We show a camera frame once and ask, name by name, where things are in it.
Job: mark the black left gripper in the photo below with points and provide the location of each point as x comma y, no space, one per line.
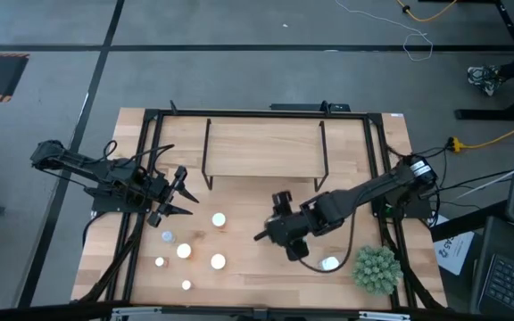
159,189

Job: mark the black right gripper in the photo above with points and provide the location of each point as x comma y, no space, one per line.
289,228

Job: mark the small clear plastic bottle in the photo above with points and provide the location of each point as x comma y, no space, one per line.
168,236

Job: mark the large orange pill bottle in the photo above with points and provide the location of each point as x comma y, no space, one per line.
218,219
218,261
184,250

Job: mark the white bottle with printed label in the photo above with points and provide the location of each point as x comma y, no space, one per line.
329,263

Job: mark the small orange pill bottle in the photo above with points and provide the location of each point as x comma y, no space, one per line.
186,285
160,261

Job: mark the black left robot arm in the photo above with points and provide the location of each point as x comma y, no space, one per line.
78,165

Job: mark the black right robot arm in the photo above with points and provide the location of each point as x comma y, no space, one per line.
373,191

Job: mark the wooden shelf black metal legs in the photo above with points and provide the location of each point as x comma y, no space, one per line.
263,149

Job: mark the black bar with silver brackets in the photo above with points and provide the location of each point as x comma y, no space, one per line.
257,314

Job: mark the green artificial plant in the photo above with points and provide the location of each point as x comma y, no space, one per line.
376,269

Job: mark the white paper sign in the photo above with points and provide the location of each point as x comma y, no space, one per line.
455,252

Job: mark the black side table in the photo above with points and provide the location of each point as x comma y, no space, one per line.
466,219

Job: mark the black laptop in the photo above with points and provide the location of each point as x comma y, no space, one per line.
507,281

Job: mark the person's shoe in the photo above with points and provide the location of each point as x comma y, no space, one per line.
484,78

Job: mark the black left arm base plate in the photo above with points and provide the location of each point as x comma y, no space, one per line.
105,206

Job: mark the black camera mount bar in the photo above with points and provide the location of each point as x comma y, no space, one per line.
301,107

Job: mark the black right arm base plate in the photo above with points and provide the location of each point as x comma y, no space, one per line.
413,211

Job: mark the black desk frame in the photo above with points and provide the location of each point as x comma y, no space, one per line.
480,114

